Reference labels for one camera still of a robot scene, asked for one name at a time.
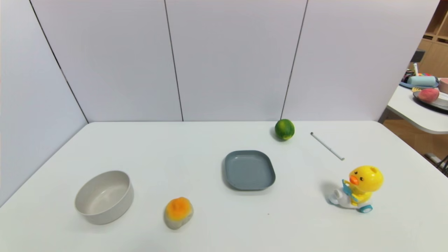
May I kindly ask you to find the orange-topped bread bun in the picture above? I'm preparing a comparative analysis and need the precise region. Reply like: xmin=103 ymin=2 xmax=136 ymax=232
xmin=164 ymin=197 xmax=194 ymax=230

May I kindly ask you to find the white thin pen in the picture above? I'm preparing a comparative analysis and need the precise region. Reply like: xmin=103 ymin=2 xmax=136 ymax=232
xmin=310 ymin=132 xmax=345 ymax=161

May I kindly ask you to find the wooden shelf cabinet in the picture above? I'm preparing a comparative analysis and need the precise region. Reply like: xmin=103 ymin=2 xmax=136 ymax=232
xmin=418 ymin=0 xmax=448 ymax=78

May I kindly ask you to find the colourful toy pile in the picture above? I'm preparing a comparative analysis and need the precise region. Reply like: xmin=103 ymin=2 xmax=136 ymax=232
xmin=402 ymin=63 xmax=433 ymax=79

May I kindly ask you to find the light blue cylinder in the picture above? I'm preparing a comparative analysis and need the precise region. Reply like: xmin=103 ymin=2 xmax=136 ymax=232
xmin=407 ymin=76 xmax=438 ymax=87

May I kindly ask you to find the yellow duck scooter toy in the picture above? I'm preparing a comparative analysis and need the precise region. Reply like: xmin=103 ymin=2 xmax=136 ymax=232
xmin=328 ymin=165 xmax=384 ymax=214

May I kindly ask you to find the blue tray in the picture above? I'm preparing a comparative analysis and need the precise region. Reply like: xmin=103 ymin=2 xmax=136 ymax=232
xmin=400 ymin=80 xmax=440 ymax=90

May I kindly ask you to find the green lime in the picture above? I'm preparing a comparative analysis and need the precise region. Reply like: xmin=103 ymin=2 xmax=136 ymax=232
xmin=274 ymin=119 xmax=295 ymax=141

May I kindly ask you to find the dark round plate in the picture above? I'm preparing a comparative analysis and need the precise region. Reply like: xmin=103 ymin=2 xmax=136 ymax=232
xmin=413 ymin=90 xmax=448 ymax=112

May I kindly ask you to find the black chair base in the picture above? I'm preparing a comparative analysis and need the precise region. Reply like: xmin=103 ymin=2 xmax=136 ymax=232
xmin=425 ymin=153 xmax=448 ymax=176

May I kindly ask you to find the beige round bowl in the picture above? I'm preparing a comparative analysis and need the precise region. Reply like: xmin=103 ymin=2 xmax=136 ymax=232
xmin=74 ymin=170 xmax=134 ymax=225

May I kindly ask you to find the pink peach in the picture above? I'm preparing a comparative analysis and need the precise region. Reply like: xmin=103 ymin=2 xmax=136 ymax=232
xmin=418 ymin=87 xmax=440 ymax=103

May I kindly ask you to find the grey-blue square dish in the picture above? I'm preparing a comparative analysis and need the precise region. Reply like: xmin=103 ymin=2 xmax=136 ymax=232
xmin=224 ymin=150 xmax=276 ymax=191

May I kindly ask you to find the white side table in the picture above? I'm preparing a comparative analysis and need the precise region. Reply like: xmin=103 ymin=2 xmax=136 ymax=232
xmin=387 ymin=84 xmax=448 ymax=135

